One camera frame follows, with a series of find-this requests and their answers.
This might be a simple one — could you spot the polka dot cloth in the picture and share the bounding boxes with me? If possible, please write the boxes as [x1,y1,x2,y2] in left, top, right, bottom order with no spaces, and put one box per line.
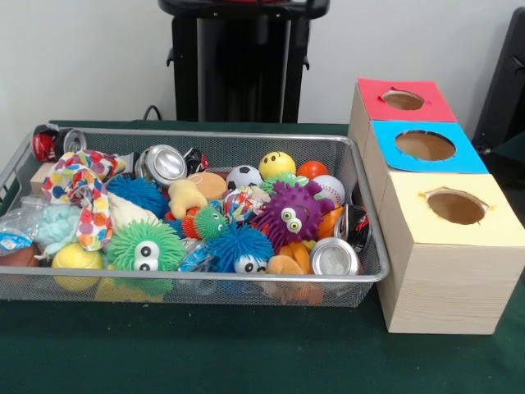
[40,149,128,252]

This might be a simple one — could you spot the metal mesh bin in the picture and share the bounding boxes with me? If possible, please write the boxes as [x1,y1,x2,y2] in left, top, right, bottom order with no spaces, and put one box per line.
[0,126,390,308]

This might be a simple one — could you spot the wooden box with three holes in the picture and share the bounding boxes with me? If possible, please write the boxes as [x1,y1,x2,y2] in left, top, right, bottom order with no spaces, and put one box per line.
[347,76,525,336]

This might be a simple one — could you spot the purple spiky monster toy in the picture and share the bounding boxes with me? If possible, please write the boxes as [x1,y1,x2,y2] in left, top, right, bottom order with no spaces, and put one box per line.
[253,180,336,247]

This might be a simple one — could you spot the small soccer ball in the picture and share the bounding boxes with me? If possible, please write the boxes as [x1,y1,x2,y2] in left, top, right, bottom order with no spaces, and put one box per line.
[226,164,264,190]

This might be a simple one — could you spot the yellow smiley ball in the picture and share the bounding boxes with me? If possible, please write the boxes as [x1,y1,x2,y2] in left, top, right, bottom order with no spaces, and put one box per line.
[258,150,297,181]

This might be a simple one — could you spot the blue puffer ball with eyes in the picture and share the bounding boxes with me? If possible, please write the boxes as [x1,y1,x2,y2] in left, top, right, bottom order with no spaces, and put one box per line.
[204,223,275,275]

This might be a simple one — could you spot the orange ball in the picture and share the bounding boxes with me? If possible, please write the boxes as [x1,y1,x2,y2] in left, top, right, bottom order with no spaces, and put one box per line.
[296,161,330,181]

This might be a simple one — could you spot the white baseball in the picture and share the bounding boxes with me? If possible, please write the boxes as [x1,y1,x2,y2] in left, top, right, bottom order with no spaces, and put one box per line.
[312,175,347,205]

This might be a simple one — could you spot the plain blue puffer ball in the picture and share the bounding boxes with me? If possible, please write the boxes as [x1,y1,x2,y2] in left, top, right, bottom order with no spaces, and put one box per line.
[105,174,170,218]

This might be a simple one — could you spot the green spiky puffer toy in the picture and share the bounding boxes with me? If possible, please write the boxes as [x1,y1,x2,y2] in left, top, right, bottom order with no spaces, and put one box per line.
[105,218,186,273]

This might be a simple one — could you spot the yellow tennis ball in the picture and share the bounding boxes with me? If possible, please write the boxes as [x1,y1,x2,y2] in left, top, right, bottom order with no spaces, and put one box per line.
[51,241,103,291]

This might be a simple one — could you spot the mint green cloth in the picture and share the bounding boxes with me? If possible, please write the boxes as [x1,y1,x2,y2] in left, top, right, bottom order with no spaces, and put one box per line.
[34,204,85,259]

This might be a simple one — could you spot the black stand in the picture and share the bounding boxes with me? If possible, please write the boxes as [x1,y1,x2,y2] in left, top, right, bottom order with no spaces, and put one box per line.
[471,6,525,143]

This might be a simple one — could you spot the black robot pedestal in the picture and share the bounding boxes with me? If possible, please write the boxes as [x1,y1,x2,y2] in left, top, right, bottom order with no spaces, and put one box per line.
[157,0,331,123]

